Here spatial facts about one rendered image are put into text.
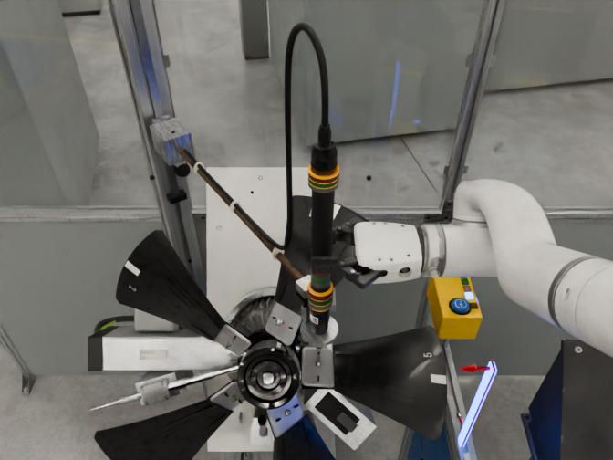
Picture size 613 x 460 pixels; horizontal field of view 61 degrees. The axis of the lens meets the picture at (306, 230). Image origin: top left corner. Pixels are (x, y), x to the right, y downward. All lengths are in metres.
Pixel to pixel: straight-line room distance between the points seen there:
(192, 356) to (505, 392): 1.70
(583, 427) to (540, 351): 1.26
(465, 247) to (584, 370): 0.46
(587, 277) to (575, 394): 0.62
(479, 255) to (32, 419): 2.17
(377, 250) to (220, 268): 0.56
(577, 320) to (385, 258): 0.30
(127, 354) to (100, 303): 0.94
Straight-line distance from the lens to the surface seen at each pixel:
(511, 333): 2.30
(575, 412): 1.20
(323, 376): 1.05
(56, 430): 2.56
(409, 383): 1.08
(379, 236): 0.81
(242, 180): 1.25
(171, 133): 1.30
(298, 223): 1.06
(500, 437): 2.45
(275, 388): 1.01
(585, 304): 0.58
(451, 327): 1.36
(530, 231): 0.73
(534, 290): 0.64
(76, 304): 2.20
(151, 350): 1.21
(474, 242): 0.82
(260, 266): 1.25
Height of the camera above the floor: 2.07
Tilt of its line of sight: 42 degrees down
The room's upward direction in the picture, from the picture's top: straight up
